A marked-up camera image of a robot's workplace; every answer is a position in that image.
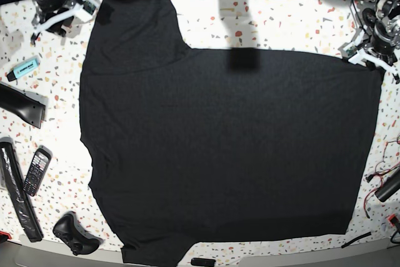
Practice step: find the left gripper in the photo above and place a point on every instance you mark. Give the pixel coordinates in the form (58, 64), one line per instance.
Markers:
(369, 46)

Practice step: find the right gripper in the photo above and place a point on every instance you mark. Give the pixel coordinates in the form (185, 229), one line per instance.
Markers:
(54, 16)

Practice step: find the black T-shirt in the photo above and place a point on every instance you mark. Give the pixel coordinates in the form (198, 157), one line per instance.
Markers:
(217, 145)

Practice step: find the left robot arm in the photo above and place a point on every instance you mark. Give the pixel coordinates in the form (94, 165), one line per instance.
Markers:
(383, 14)

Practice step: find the light blue highlighter marker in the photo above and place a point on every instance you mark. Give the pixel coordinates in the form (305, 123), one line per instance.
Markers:
(23, 68)

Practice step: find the black TV remote control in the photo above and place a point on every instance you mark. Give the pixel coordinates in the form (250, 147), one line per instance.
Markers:
(36, 171)

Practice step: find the long black plastic bar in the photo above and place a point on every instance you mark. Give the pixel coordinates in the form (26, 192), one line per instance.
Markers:
(22, 205)

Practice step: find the small red clip right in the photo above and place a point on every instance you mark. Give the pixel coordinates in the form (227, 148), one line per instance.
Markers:
(394, 221)

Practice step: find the small red clip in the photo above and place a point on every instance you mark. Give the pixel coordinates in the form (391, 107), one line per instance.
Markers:
(394, 221)
(4, 237)

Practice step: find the black game controller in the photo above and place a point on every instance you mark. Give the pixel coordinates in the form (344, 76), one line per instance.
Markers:
(66, 230)

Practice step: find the small red clip left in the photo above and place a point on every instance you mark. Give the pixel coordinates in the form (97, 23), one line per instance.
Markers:
(4, 237)

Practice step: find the small black box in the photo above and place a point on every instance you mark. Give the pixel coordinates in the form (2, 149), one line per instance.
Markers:
(203, 262)

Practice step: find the black curved plastic handle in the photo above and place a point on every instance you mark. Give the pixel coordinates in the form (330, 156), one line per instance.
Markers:
(26, 108)

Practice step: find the black cylinder with wires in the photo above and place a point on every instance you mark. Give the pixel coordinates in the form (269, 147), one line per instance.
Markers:
(390, 187)

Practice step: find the black cable tie strip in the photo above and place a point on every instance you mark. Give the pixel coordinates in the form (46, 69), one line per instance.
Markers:
(350, 242)

